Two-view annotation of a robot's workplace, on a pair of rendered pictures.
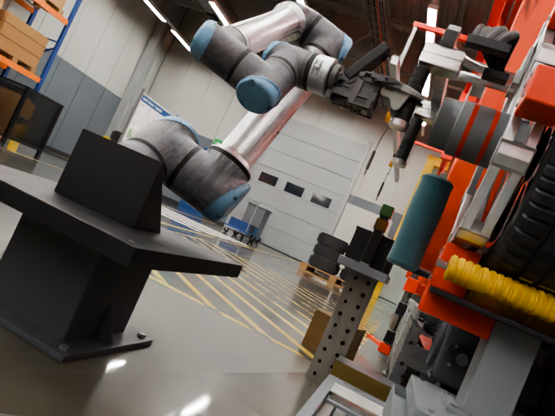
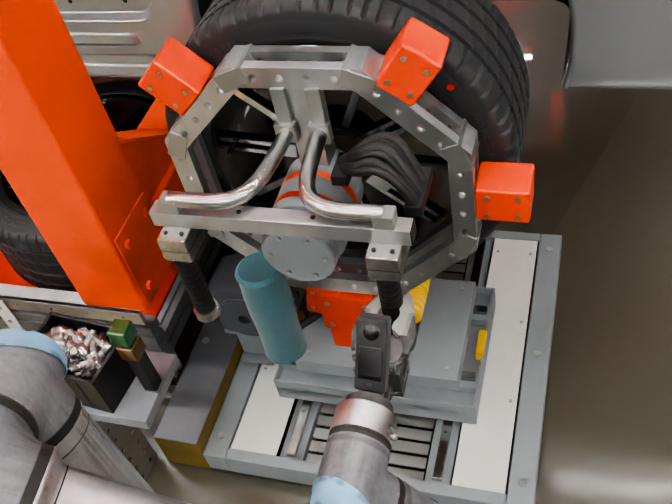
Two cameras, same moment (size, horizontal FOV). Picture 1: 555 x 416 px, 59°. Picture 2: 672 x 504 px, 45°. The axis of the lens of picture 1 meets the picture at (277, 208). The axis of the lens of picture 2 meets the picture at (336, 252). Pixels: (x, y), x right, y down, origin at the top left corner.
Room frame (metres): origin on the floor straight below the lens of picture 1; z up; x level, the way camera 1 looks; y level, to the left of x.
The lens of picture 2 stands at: (1.02, 0.62, 1.82)
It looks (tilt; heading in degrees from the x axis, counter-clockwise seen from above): 47 degrees down; 278
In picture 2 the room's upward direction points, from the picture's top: 14 degrees counter-clockwise
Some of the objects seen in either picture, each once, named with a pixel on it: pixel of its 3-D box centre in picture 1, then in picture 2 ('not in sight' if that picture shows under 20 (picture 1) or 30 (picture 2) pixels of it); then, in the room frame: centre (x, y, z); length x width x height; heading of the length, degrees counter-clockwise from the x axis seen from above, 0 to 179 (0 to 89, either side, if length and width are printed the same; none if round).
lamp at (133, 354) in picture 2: (381, 225); (131, 347); (1.61, -0.34, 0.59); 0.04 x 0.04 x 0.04; 74
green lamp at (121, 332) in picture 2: (386, 211); (122, 332); (1.61, -0.34, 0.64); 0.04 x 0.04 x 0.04; 74
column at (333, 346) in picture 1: (343, 327); (102, 428); (1.83, -0.40, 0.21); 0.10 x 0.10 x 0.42; 74
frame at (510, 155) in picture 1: (505, 144); (325, 183); (1.17, -0.45, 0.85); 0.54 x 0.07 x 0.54; 164
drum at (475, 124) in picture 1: (476, 134); (314, 212); (1.19, -0.38, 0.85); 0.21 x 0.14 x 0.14; 74
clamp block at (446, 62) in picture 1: (441, 60); (389, 247); (1.07, -0.20, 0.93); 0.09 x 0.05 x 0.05; 74
